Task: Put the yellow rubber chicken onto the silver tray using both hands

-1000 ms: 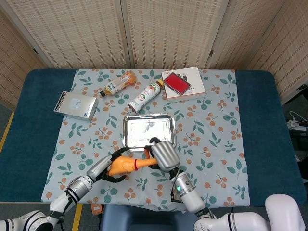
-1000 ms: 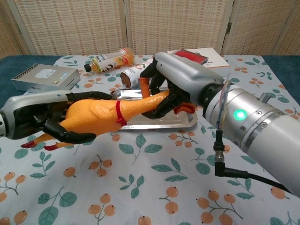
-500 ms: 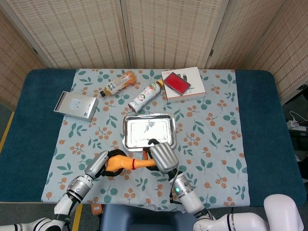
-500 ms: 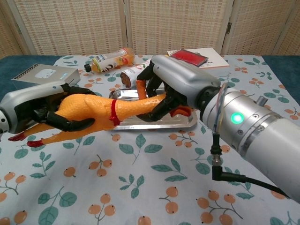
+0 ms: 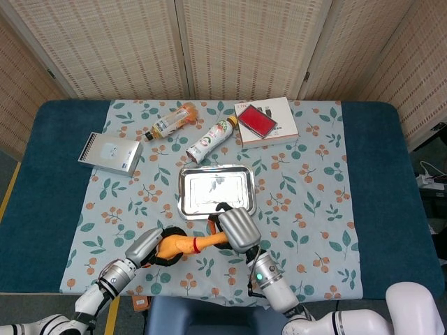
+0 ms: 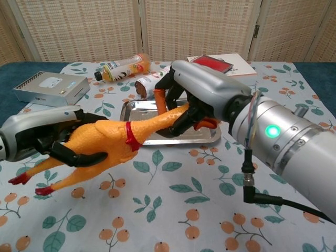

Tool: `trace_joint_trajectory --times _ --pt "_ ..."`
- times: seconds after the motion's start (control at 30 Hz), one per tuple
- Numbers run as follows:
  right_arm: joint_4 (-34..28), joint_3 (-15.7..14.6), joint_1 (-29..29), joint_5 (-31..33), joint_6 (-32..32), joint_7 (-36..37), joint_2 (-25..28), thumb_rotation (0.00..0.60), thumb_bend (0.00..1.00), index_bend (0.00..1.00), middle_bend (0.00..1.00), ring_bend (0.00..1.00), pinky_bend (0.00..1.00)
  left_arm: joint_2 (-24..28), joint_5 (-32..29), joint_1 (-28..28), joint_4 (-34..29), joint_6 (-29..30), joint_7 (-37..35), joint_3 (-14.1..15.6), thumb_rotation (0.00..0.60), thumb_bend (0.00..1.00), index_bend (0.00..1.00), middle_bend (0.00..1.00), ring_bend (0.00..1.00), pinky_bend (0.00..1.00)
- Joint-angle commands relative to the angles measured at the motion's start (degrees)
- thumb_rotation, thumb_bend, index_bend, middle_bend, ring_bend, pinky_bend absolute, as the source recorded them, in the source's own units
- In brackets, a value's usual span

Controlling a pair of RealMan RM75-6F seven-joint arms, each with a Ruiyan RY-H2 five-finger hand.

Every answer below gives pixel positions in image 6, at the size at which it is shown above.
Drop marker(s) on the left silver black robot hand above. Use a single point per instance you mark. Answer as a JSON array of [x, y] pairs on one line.
[[29, 131]]

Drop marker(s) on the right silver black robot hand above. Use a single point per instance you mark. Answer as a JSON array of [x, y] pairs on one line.
[[207, 84]]

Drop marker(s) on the yellow rubber chicken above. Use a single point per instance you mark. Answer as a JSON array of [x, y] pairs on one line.
[[105, 141]]

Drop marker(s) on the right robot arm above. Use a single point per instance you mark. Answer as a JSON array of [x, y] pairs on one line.
[[296, 147]]

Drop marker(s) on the metal tray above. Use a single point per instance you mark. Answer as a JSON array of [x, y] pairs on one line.
[[141, 110]]

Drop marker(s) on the red flat case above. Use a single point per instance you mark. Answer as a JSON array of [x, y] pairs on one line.
[[212, 63]]

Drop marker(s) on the flat white cardboard box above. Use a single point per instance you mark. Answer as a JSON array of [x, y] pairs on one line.
[[241, 65]]

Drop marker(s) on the silver grey carton box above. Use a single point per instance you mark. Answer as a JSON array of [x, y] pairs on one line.
[[52, 89]]

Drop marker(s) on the white labelled drink bottle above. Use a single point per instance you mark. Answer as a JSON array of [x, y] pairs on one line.
[[147, 84]]

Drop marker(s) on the black screen hinge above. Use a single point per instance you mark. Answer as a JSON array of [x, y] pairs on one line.
[[256, 31]]

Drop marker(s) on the orange juice bottle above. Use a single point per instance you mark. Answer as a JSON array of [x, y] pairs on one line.
[[123, 68]]

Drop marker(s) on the woven folding screen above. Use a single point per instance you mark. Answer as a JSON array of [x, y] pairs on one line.
[[86, 29]]

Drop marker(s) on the floral tablecloth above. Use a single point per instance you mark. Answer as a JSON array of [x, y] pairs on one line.
[[168, 204]]

